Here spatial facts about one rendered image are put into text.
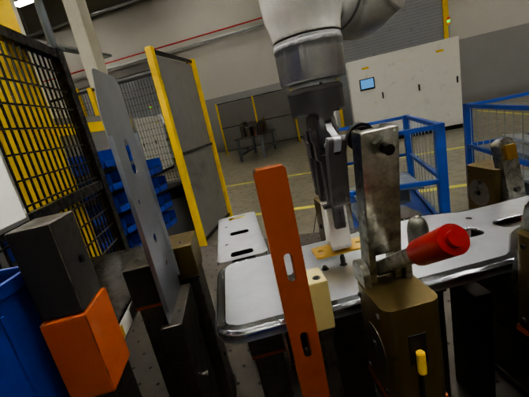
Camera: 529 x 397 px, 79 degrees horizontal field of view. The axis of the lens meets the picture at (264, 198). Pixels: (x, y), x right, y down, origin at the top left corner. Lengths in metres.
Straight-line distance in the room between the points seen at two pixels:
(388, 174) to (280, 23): 0.23
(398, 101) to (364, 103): 0.77
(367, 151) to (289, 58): 0.18
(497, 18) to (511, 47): 1.18
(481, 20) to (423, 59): 7.25
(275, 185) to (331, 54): 0.20
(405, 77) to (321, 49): 8.18
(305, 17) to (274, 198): 0.23
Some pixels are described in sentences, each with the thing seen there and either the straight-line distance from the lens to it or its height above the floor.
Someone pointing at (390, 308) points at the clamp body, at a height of 1.05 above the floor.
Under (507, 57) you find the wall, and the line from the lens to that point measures 15.86.
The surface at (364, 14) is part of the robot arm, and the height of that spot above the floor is 1.35.
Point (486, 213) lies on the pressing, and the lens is 0.70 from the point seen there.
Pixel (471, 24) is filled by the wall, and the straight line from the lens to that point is 15.64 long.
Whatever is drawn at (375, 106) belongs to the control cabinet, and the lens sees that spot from 8.48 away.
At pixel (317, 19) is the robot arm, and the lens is 0.44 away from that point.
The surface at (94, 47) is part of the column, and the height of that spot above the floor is 3.23.
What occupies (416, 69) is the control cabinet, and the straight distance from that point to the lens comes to 8.65.
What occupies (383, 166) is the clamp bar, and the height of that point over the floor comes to 1.18.
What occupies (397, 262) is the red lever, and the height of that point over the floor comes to 1.09.
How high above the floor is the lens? 1.25
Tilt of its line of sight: 14 degrees down
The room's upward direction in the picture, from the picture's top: 12 degrees counter-clockwise
